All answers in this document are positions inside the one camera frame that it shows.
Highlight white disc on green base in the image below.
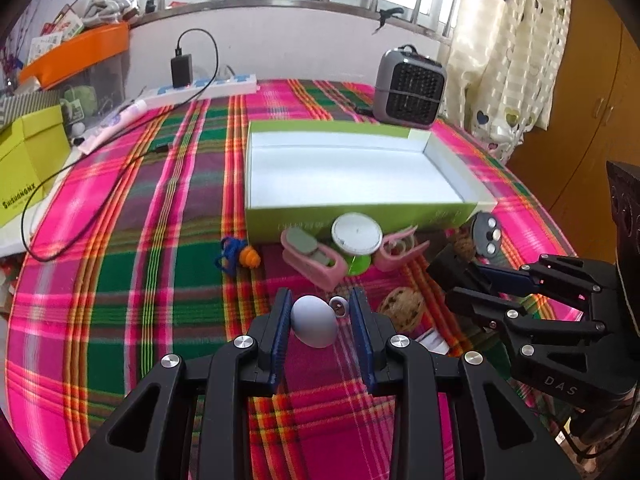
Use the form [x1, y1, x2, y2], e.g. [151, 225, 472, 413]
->
[331, 212, 383, 276]

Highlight white round ribbed cap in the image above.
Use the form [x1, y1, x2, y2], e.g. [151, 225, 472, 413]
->
[416, 328, 450, 356]

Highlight wooden wardrobe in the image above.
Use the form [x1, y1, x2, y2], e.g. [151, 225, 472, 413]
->
[508, 0, 639, 261]

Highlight black charger cable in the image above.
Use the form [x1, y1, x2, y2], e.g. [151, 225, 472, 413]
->
[20, 28, 220, 264]

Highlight white egg-shaped gadget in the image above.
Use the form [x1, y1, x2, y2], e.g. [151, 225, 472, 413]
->
[291, 295, 349, 349]

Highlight pile of white cables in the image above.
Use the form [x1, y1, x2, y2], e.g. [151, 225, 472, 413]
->
[81, 0, 141, 28]

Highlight plaid pink green bedspread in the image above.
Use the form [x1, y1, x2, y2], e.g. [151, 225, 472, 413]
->
[4, 79, 573, 479]

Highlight brown walnut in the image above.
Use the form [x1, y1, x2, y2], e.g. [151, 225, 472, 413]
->
[454, 237, 476, 262]
[378, 287, 426, 333]

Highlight black hook on sill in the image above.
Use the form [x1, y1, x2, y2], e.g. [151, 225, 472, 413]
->
[373, 6, 405, 35]

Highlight black three-button remote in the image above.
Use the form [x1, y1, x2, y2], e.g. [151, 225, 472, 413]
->
[471, 211, 502, 259]

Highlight black charger adapter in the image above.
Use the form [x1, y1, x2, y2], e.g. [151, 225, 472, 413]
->
[170, 47, 193, 89]

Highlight orange blue earplugs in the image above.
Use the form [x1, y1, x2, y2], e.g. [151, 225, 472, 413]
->
[215, 236, 262, 276]

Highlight purple dried flower branches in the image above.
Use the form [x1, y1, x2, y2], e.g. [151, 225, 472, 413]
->
[1, 25, 26, 87]

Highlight grey black mini heater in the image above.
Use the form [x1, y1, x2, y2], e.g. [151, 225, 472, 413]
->
[372, 44, 447, 128]

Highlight green white cardboard tray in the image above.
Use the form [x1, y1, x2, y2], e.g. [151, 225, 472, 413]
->
[244, 119, 497, 244]

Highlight orange lidded storage bin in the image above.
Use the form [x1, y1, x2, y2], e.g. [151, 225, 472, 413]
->
[18, 23, 130, 117]

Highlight pink clip with grey pad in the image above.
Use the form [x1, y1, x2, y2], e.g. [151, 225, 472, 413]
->
[280, 226, 348, 292]

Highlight heart patterned curtain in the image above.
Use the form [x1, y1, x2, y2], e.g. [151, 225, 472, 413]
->
[442, 0, 572, 162]

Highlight white pink tube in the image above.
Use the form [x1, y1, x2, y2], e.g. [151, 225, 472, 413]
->
[78, 100, 149, 155]

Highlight yellow-green shoe box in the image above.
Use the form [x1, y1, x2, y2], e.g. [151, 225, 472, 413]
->
[1, 90, 70, 224]

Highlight white power strip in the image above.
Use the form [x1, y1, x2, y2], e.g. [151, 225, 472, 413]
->
[139, 74, 258, 108]

